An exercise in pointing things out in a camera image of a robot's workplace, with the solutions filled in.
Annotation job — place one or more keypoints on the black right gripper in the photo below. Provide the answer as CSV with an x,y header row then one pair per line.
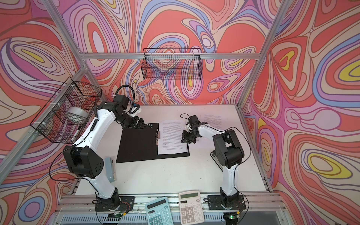
x,y
184,139

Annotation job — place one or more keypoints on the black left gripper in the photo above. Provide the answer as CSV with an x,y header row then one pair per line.
x,y
134,125

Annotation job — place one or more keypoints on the printed white paper sheet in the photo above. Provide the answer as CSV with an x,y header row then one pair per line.
x,y
170,136

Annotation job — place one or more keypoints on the blue folder with black inside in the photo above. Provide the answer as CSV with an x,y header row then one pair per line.
x,y
140,145

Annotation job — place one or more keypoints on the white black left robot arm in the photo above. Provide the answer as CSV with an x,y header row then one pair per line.
x,y
82,158

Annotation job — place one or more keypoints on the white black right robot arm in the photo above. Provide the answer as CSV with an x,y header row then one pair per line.
x,y
228,152

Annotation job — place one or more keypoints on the beige black stapler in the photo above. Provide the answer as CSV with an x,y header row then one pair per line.
x,y
213,156

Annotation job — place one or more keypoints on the light blue stapler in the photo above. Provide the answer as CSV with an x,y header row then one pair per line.
x,y
110,171

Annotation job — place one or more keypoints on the white tape roll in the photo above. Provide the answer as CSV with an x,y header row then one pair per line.
x,y
77,113

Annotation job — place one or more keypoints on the pink white calculator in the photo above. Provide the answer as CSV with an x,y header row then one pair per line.
x,y
191,209

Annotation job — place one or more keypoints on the teal calculator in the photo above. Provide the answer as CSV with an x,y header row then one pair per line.
x,y
158,212

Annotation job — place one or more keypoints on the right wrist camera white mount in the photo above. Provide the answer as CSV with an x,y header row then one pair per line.
x,y
193,120

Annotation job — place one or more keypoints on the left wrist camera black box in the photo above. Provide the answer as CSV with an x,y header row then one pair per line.
x,y
129,106

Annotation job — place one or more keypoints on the black wire basket back wall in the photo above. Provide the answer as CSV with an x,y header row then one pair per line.
x,y
166,63

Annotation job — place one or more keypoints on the black wire basket wall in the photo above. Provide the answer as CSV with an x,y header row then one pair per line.
x,y
166,63
53,122

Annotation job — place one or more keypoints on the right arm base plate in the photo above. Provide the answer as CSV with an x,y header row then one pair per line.
x,y
221,202

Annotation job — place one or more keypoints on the black wire basket left wall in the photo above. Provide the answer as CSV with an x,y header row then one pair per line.
x,y
53,122

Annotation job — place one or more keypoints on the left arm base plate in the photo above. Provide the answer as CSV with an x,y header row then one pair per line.
x,y
115,208

